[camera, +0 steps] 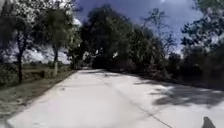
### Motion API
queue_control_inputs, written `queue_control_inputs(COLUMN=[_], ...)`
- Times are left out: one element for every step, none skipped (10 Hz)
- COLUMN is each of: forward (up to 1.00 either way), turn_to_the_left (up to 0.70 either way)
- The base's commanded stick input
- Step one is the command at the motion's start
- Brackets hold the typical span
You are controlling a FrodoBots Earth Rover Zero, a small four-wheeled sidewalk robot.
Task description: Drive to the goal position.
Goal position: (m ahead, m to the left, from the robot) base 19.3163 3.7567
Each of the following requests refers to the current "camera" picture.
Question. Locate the pale concrete road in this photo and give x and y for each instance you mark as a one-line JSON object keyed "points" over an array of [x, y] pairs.
{"points": [[100, 103]]}

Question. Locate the tree with thin trunk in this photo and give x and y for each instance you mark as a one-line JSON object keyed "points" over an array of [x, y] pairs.
{"points": [[19, 50]]}

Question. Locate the robot's own part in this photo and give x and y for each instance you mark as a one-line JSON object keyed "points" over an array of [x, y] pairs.
{"points": [[208, 123]]}

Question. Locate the grass verge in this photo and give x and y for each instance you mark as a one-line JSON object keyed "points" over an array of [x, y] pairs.
{"points": [[23, 91]]}

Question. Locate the wood of dark trees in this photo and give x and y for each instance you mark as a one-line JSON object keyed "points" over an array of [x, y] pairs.
{"points": [[133, 43]]}

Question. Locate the tree with pale trunk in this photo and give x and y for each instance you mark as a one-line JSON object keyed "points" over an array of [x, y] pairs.
{"points": [[55, 56]]}

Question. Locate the low green hedge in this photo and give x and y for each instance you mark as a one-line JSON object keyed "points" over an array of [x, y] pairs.
{"points": [[13, 74]]}

